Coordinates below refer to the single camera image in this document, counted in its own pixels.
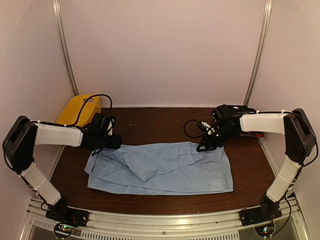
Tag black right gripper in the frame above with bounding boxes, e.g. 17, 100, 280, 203
197, 125, 237, 152

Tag light blue long sleeve shirt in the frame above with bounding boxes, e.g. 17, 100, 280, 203
84, 141, 234, 196

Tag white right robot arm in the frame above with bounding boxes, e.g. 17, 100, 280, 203
196, 104, 318, 221

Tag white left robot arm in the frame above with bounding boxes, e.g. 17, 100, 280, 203
2, 113, 122, 222

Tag yellow plastic basket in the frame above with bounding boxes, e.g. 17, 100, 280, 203
56, 94, 101, 127

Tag black folded button shirt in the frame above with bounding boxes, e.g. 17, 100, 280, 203
211, 104, 257, 120

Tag red black plaid folded shirt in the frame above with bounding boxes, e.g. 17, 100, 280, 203
241, 131, 265, 138

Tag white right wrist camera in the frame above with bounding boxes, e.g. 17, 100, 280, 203
196, 121, 215, 135

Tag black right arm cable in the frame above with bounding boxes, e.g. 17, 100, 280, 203
183, 119, 241, 149

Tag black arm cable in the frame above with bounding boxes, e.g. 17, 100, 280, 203
183, 119, 241, 149
63, 93, 113, 126

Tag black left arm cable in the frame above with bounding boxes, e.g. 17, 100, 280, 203
63, 93, 113, 126

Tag aluminium front rail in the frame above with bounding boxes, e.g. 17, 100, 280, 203
18, 197, 311, 240

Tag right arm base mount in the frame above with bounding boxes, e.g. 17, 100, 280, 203
238, 206, 282, 227

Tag aluminium right corner post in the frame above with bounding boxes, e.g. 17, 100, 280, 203
243, 0, 273, 106

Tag aluminium corner post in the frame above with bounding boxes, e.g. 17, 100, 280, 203
52, 0, 79, 96
243, 0, 273, 106

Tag aluminium left corner post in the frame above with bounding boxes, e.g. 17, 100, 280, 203
52, 0, 79, 96

